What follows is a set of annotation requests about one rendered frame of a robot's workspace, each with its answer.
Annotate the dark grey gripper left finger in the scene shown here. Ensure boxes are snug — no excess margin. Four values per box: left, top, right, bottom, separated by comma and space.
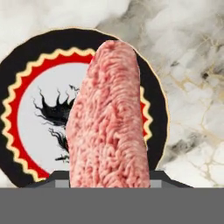
25, 170, 71, 189

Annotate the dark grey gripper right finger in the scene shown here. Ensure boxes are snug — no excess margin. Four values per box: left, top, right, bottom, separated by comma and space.
149, 170, 194, 189

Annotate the pink raw steak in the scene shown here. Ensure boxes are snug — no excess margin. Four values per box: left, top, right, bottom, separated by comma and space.
65, 39, 151, 189

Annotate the black red white plate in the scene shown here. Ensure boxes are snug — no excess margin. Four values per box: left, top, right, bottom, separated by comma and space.
0, 27, 171, 188

